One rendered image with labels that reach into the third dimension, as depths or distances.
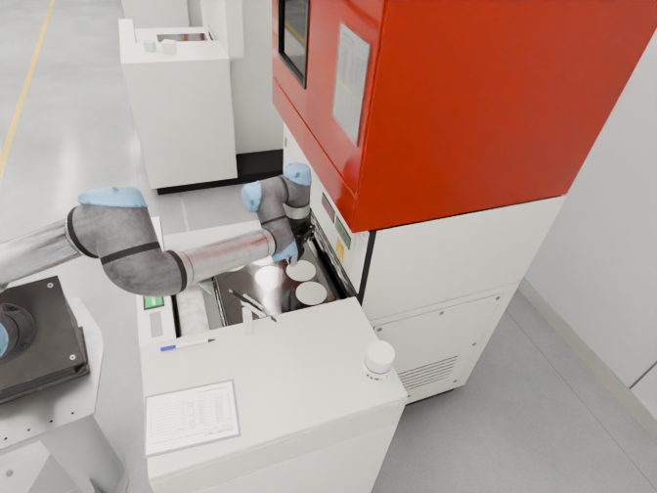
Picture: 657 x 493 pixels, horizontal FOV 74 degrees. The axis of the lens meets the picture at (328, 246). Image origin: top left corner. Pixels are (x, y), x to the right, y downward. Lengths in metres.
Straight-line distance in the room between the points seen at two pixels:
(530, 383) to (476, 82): 1.84
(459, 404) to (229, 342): 1.43
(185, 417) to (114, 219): 0.49
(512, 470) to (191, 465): 1.58
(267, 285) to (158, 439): 0.58
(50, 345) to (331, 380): 0.76
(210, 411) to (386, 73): 0.85
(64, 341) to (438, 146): 1.11
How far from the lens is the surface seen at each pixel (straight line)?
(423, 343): 1.77
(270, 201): 1.15
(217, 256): 1.02
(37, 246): 1.05
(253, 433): 1.10
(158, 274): 0.93
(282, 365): 1.18
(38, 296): 1.40
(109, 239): 0.93
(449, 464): 2.22
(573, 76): 1.28
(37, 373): 1.41
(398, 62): 0.95
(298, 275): 1.47
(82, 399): 1.41
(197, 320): 1.40
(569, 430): 2.55
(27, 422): 1.43
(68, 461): 1.86
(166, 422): 1.13
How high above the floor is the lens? 1.96
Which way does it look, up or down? 42 degrees down
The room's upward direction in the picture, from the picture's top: 6 degrees clockwise
